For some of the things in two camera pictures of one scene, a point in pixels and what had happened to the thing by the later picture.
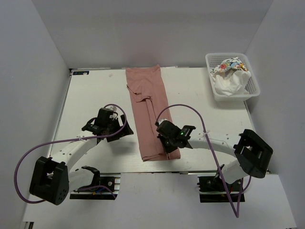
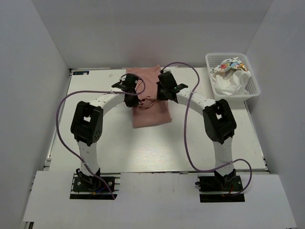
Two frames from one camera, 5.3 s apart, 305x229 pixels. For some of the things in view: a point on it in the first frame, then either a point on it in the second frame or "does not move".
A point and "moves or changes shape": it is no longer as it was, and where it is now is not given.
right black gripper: [167, 149] → [160, 96]
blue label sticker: [81, 73] does not move
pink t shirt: [147, 89] moves or changes shape
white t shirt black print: [231, 82] does not move
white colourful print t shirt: [233, 64] does not move
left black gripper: [125, 131] → [133, 103]
